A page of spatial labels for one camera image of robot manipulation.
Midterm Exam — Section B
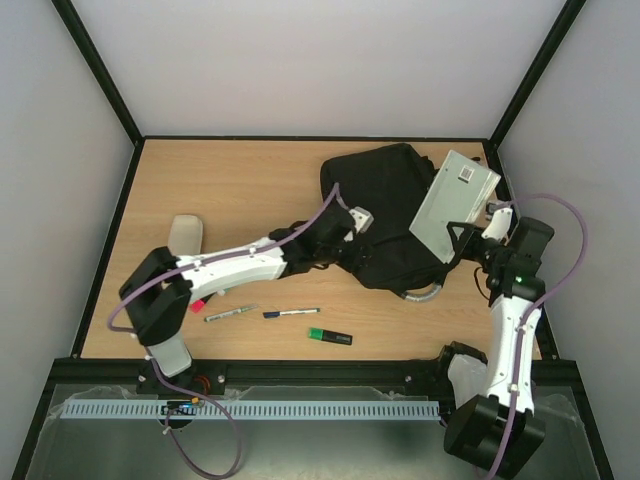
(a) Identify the pale green notebook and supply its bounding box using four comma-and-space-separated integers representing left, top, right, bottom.
409, 150, 501, 264

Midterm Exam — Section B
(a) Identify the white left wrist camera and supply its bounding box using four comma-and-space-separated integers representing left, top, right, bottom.
349, 207, 374, 234

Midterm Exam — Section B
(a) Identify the black cage frame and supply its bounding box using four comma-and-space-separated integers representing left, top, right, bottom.
12, 1, 613, 479

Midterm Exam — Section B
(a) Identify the silver green pen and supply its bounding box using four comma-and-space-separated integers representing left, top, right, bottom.
203, 304, 259, 323

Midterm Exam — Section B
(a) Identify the black student backpack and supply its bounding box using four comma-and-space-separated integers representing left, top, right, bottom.
320, 143, 452, 303

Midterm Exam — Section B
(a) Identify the green highlighter black body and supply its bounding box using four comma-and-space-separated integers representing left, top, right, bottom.
308, 328, 353, 346

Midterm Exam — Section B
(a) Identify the blue capped white pen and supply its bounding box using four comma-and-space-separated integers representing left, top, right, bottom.
262, 307, 321, 319

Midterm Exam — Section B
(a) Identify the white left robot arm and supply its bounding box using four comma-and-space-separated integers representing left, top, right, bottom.
119, 204, 373, 378

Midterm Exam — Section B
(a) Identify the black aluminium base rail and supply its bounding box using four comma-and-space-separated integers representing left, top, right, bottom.
49, 357, 584, 399

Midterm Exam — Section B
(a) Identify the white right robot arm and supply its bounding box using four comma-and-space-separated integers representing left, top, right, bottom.
436, 217, 554, 479

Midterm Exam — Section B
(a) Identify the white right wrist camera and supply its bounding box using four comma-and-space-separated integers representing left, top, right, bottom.
481, 200, 513, 242

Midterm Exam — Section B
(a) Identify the light blue cable duct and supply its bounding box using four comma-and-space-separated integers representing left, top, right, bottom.
60, 399, 441, 422

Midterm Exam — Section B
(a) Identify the pink highlighter black body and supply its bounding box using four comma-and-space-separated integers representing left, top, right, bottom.
189, 299, 207, 313

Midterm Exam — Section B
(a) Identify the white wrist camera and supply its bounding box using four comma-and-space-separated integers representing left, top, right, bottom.
349, 207, 374, 234
481, 200, 513, 242

